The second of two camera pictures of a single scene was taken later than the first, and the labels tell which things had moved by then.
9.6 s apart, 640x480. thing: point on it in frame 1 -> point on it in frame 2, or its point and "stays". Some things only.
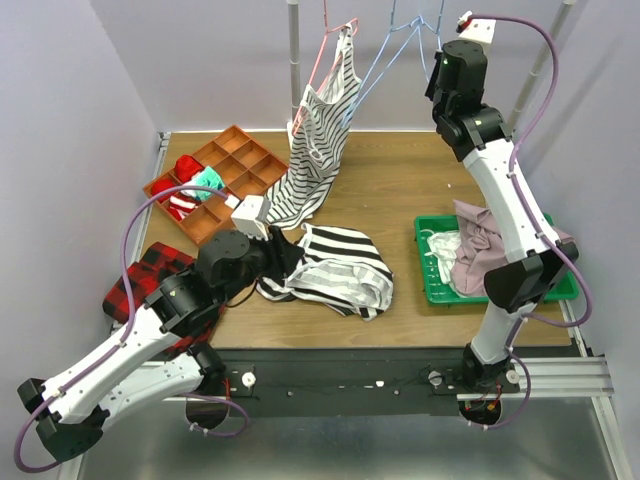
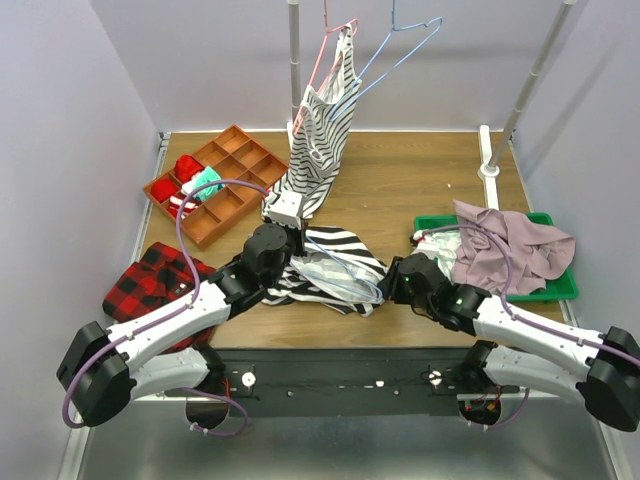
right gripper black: [429, 90] -> [390, 285]
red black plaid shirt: [155, 263] stays
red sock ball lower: [161, 184] stays
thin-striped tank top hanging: [317, 133] stays
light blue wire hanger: [437, 31] -> [335, 284]
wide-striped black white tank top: [341, 268] stays
